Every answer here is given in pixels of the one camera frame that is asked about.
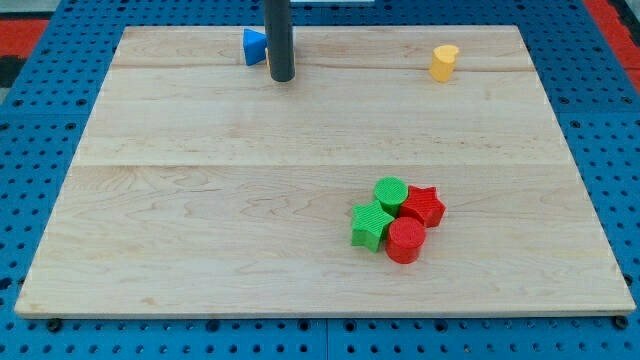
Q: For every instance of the green star block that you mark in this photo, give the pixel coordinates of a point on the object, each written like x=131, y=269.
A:
x=369, y=225

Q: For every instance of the green cylinder block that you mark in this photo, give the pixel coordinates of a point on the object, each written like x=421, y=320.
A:
x=391, y=192

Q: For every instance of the red cylinder block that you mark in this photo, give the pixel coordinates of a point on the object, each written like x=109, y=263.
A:
x=405, y=239

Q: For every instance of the red star block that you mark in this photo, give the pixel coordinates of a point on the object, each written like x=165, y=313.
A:
x=424, y=205

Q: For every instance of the light wooden board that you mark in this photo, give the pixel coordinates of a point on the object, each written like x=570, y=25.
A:
x=201, y=188

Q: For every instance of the blue triangle block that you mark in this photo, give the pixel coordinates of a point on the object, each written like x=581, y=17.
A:
x=254, y=46

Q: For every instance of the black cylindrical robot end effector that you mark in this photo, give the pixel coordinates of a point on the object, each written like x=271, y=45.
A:
x=279, y=34

